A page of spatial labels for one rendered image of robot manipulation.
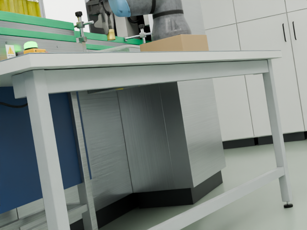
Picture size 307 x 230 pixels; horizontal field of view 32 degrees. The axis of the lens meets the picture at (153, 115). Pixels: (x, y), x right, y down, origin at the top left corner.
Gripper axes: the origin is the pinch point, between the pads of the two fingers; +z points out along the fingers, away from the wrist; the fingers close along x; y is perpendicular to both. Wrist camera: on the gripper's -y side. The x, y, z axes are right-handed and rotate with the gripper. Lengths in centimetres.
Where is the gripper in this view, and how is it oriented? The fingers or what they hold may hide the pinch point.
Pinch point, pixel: (109, 32)
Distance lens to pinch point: 228.5
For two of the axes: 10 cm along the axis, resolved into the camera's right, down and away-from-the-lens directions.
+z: 1.5, 9.9, 0.2
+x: -3.6, 0.7, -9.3
